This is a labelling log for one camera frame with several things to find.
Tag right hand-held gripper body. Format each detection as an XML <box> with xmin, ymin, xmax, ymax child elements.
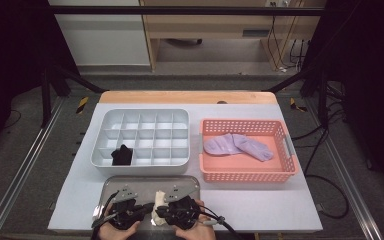
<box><xmin>164</xmin><ymin>184</ymin><xmax>201</xmax><ymax>231</ymax></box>

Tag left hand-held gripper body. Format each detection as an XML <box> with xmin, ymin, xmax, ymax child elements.
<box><xmin>109</xmin><ymin>184</ymin><xmax>144</xmax><ymax>231</ymax></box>

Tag cream sock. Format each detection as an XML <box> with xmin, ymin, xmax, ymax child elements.
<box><xmin>150</xmin><ymin>189</ymin><xmax>168</xmax><ymax>228</ymax></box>

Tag transparent grey box lid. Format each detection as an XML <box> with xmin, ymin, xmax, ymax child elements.
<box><xmin>91</xmin><ymin>175</ymin><xmax>202</xmax><ymax>240</ymax></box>

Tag white compartment storage box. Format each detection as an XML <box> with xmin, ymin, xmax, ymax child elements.
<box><xmin>90</xmin><ymin>108</ymin><xmax>191</xmax><ymax>177</ymax></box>

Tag black sock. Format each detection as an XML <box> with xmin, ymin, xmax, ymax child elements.
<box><xmin>110</xmin><ymin>144</ymin><xmax>134</xmax><ymax>167</ymax></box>

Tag purple sock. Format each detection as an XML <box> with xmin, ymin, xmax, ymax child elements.
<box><xmin>203</xmin><ymin>133</ymin><xmax>244</xmax><ymax>157</ymax></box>
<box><xmin>232</xmin><ymin>133</ymin><xmax>274</xmax><ymax>163</ymax></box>

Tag pink plastic basket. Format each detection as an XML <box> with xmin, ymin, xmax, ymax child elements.
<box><xmin>198</xmin><ymin>118</ymin><xmax>300</xmax><ymax>184</ymax></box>

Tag person's left hand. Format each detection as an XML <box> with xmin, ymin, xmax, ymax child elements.
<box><xmin>98</xmin><ymin>206</ymin><xmax>141</xmax><ymax>240</ymax></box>

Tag person's right hand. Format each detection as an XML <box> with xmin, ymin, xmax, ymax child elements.
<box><xmin>173</xmin><ymin>199</ymin><xmax>217</xmax><ymax>240</ymax></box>

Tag black yellow striped tape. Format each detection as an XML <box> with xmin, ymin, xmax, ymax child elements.
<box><xmin>289</xmin><ymin>97</ymin><xmax>309</xmax><ymax>113</ymax></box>
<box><xmin>75</xmin><ymin>96</ymin><xmax>90</xmax><ymax>115</ymax></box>

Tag white cabinet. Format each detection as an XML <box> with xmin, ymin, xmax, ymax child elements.
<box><xmin>47</xmin><ymin>0</ymin><xmax>152</xmax><ymax>67</ymax></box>

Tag wooden desk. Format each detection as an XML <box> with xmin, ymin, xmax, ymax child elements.
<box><xmin>139</xmin><ymin>0</ymin><xmax>328</xmax><ymax>72</ymax></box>

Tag black curtain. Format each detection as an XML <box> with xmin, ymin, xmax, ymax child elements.
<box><xmin>0</xmin><ymin>0</ymin><xmax>80</xmax><ymax>159</ymax></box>
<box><xmin>301</xmin><ymin>0</ymin><xmax>384</xmax><ymax>203</ymax></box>

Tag white power strip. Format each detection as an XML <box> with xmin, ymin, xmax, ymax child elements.
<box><xmin>265</xmin><ymin>0</ymin><xmax>293</xmax><ymax>8</ymax></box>

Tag left hand-held gripper cable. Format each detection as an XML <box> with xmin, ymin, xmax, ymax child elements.
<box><xmin>90</xmin><ymin>191</ymin><xmax>120</xmax><ymax>240</ymax></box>

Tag hand-held gripper cable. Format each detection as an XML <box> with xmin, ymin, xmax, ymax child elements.
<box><xmin>90</xmin><ymin>191</ymin><xmax>120</xmax><ymax>240</ymax></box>
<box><xmin>198</xmin><ymin>204</ymin><xmax>246</xmax><ymax>240</ymax></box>

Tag right hand-held gripper cable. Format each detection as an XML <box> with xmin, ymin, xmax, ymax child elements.
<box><xmin>198</xmin><ymin>204</ymin><xmax>246</xmax><ymax>240</ymax></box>

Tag aluminium rail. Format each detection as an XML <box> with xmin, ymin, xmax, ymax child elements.
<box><xmin>304</xmin><ymin>98</ymin><xmax>384</xmax><ymax>240</ymax></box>
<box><xmin>0</xmin><ymin>96</ymin><xmax>66</xmax><ymax>240</ymax></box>

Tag black diagonal frame strut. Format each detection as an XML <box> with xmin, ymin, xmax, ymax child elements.
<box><xmin>49</xmin><ymin>63</ymin><xmax>106</xmax><ymax>94</ymax></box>
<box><xmin>263</xmin><ymin>64</ymin><xmax>318</xmax><ymax>94</ymax></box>

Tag looped black floor cable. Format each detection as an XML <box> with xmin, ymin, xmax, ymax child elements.
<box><xmin>304</xmin><ymin>173</ymin><xmax>350</xmax><ymax>220</ymax></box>

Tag black upright frame post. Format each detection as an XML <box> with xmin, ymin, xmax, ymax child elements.
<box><xmin>317</xmin><ymin>71</ymin><xmax>330</xmax><ymax>129</ymax></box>

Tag black horizontal frame bar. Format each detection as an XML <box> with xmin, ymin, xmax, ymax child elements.
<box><xmin>51</xmin><ymin>5</ymin><xmax>325</xmax><ymax>17</ymax></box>

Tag yellow cable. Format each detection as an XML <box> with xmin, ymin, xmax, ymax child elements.
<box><xmin>267</xmin><ymin>0</ymin><xmax>307</xmax><ymax>72</ymax></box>

